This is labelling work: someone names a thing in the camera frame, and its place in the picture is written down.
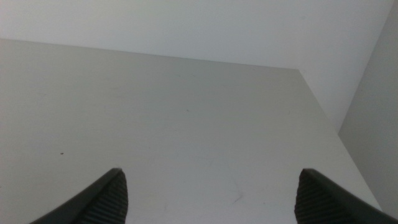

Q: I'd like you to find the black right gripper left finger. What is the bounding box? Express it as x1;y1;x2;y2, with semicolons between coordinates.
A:
29;167;129;224

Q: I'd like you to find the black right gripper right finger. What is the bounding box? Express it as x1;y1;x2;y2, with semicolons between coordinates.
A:
294;168;398;224

